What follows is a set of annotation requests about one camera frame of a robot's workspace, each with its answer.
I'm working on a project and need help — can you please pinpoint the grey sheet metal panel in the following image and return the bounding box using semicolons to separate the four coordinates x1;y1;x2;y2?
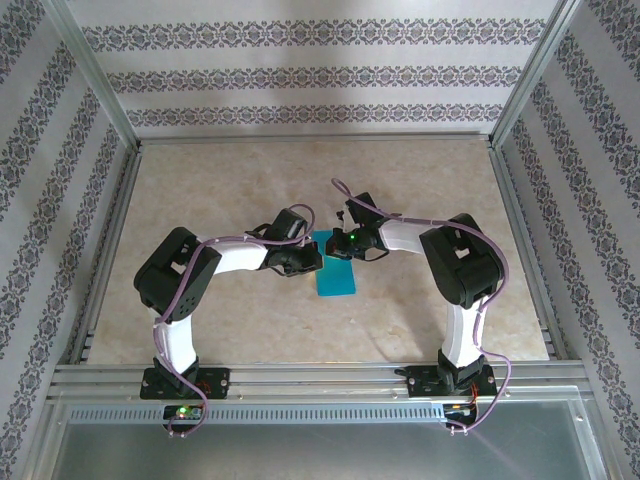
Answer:
29;399;611;480

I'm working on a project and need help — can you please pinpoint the left controller board green light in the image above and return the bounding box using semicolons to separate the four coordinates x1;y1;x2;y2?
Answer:
163;404;205;421

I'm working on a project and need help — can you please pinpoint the aluminium table edge rail short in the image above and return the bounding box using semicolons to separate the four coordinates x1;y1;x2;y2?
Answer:
134;132;496;146

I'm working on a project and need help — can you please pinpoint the aluminium mounting rail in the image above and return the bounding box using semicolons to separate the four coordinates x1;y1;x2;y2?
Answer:
47;363;594;401

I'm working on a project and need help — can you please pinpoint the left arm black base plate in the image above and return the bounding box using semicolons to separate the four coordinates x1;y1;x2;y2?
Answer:
139;367;231;400

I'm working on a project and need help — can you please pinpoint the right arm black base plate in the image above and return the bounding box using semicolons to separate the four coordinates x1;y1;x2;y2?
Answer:
407;365;499;400

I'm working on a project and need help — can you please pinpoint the grey slotted cable duct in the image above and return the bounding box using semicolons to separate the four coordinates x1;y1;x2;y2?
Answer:
67;405;446;425

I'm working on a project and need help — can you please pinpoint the right aluminium table side rail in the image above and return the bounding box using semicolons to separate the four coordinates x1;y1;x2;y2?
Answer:
487;142;571;361

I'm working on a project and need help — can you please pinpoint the aluminium table side rail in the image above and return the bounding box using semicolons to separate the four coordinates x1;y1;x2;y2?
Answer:
69;144;144;366
487;142;571;361

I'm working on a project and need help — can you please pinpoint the left aluminium table side rail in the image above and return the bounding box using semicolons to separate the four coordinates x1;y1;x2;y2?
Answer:
69;144;144;366

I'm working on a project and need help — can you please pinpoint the right aluminium frame post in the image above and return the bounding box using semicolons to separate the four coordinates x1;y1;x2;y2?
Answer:
488;0;589;146

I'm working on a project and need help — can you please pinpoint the aluminium frame post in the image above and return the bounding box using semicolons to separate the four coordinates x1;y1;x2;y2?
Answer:
488;0;589;146
42;0;141;149

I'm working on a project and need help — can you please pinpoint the left aluminium frame post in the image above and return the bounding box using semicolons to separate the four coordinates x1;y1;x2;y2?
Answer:
42;0;141;149

